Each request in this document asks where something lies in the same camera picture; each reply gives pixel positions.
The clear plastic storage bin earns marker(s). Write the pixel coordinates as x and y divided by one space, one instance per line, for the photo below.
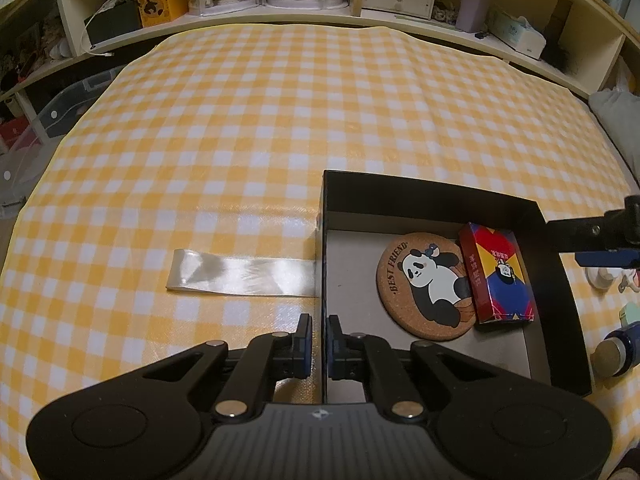
23 165

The white tissue box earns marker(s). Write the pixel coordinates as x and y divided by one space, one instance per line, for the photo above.
517 33

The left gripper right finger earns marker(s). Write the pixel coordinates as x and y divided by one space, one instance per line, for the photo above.
381 371

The wooden shelf unit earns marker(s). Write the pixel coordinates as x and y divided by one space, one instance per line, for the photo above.
577 43

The mint green round tin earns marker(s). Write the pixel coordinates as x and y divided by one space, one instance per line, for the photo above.
629 314

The panda cork coaster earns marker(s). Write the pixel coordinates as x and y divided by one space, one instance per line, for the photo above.
423 286

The lilac box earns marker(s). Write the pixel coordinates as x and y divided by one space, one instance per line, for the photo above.
472 15

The dark blue pill bottle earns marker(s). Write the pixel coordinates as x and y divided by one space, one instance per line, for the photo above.
617 353

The black box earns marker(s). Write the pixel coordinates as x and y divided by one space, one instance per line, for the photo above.
360 214
115 22

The yellow cartoon box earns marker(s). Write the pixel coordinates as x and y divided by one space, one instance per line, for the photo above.
157 12

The yellow checkered cloth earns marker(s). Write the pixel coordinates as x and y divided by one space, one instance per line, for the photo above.
216 140

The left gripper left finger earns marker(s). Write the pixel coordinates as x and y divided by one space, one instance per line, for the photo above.
267 360

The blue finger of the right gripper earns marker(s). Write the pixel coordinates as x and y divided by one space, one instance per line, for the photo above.
609 259

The colourful card box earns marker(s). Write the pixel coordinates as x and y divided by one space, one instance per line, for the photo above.
500 288

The grey watch link tool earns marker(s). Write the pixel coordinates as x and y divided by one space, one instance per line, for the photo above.
629 280

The black box on shelf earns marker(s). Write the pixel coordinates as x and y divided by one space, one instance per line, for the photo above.
115 22

